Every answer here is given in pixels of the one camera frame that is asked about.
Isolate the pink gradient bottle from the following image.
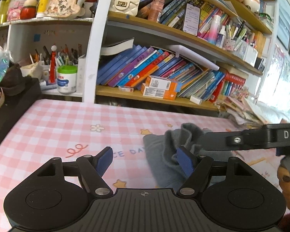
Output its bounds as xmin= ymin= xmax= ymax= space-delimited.
xmin=207 ymin=15 xmax=221 ymax=44

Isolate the black bag on left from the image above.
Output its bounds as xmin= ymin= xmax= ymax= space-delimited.
xmin=0 ymin=63 xmax=42 ymax=144

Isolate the orange white box upper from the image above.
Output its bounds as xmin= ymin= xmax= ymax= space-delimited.
xmin=145 ymin=75 xmax=182 ymax=92

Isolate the white power adapter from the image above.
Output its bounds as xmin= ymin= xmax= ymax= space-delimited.
xmin=190 ymin=95 xmax=203 ymax=105

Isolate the white green-lid jar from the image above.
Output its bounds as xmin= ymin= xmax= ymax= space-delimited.
xmin=57 ymin=65 xmax=77 ymax=94

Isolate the row of leaning books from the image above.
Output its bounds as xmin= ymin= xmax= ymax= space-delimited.
xmin=96 ymin=39 xmax=248 ymax=103

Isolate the pink checkered cartoon desk mat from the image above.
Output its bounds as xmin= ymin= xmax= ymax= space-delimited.
xmin=0 ymin=98 xmax=290 ymax=232

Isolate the grey sweatshirt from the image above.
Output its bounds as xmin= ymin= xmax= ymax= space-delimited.
xmin=143 ymin=123 xmax=233 ymax=192

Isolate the wooden white bookshelf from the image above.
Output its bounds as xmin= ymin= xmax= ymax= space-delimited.
xmin=0 ymin=0 xmax=269 ymax=111

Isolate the red round doll figurine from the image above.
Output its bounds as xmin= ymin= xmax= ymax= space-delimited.
xmin=20 ymin=0 xmax=38 ymax=20

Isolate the red tassel ornament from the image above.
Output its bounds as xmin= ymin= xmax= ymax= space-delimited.
xmin=49 ymin=45 xmax=57 ymax=83

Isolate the pink spray bottle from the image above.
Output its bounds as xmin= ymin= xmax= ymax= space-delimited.
xmin=148 ymin=0 xmax=165 ymax=23

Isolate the orange white box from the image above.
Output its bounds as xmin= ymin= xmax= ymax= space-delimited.
xmin=145 ymin=75 xmax=182 ymax=92
xmin=141 ymin=83 xmax=177 ymax=101

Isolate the stack of papers and notebooks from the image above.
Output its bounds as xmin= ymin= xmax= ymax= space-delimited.
xmin=220 ymin=96 xmax=290 ymax=129

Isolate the orange white box lower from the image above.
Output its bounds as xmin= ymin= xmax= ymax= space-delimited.
xmin=141 ymin=83 xmax=177 ymax=101

